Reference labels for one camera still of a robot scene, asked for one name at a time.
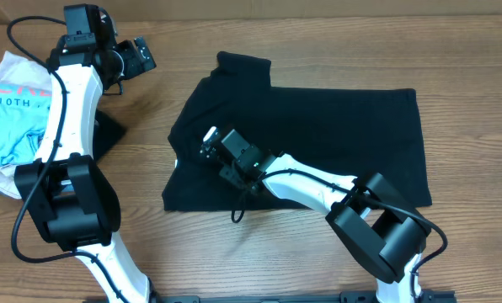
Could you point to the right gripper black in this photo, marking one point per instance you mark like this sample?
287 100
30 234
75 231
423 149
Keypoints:
229 172

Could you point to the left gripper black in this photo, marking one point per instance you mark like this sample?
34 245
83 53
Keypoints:
135 66

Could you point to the black t-shirt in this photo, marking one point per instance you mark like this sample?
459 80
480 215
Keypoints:
346 132

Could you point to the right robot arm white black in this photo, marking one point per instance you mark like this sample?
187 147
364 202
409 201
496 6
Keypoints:
383 233

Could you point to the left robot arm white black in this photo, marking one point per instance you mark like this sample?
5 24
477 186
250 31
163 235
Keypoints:
65 193

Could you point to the beige folded garment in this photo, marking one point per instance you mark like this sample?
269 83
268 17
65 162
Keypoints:
23 72

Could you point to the light blue printed t-shirt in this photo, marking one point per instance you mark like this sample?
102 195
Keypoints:
23 117

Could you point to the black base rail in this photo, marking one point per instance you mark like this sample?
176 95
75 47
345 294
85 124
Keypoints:
359 296

